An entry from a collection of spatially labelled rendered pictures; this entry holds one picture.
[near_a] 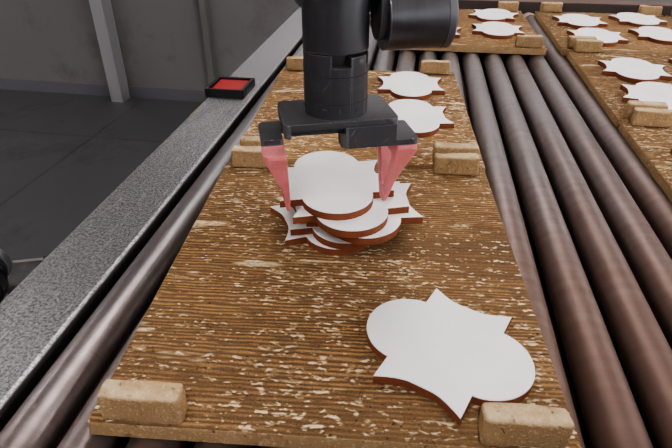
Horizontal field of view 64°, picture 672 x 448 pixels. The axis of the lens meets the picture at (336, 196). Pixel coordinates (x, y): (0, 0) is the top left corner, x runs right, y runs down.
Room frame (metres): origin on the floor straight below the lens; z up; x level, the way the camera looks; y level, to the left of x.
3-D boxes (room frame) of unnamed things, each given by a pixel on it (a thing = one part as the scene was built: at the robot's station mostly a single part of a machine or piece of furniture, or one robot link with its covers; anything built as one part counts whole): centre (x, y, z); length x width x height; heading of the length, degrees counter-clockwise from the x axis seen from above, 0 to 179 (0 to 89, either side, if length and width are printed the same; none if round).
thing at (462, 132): (0.86, -0.05, 0.93); 0.41 x 0.35 x 0.02; 175
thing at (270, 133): (0.45, 0.03, 1.04); 0.07 x 0.07 x 0.09; 11
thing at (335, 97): (0.46, 0.00, 1.11); 0.10 x 0.07 x 0.07; 101
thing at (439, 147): (0.65, -0.16, 0.95); 0.06 x 0.02 x 0.03; 85
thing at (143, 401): (0.25, 0.14, 0.95); 0.06 x 0.02 x 0.03; 86
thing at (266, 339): (0.44, -0.01, 0.93); 0.41 x 0.35 x 0.02; 176
